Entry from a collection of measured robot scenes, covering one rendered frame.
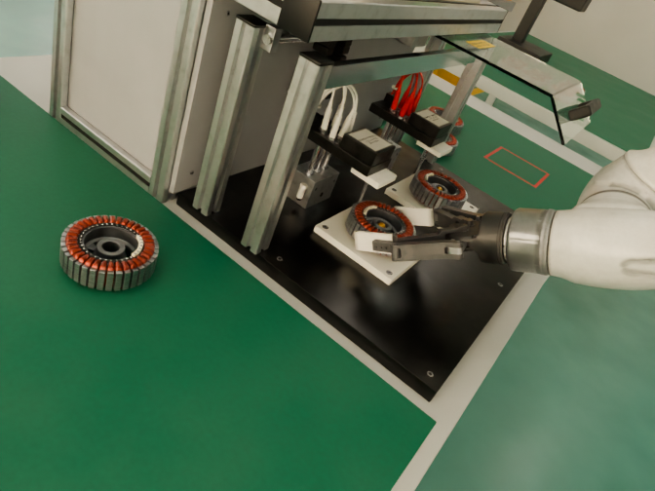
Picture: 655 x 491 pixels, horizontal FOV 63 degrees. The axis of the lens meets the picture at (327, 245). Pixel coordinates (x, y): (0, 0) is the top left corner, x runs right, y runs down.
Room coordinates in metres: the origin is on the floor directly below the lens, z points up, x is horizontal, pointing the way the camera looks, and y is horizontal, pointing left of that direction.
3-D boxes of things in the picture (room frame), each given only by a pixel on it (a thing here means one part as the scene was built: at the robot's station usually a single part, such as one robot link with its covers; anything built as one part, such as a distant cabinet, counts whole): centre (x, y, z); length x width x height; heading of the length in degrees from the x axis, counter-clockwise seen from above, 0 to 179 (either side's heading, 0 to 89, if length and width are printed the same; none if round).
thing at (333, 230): (0.75, -0.07, 0.78); 0.15 x 0.15 x 0.01; 68
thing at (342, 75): (0.90, -0.02, 1.03); 0.62 x 0.01 x 0.03; 158
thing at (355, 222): (0.75, -0.07, 0.80); 0.11 x 0.11 x 0.04
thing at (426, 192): (0.98, -0.16, 0.80); 0.11 x 0.11 x 0.04
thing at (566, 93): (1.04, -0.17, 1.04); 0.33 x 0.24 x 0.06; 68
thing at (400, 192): (0.98, -0.16, 0.78); 0.15 x 0.15 x 0.01; 68
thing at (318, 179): (0.81, 0.07, 0.80); 0.08 x 0.05 x 0.06; 158
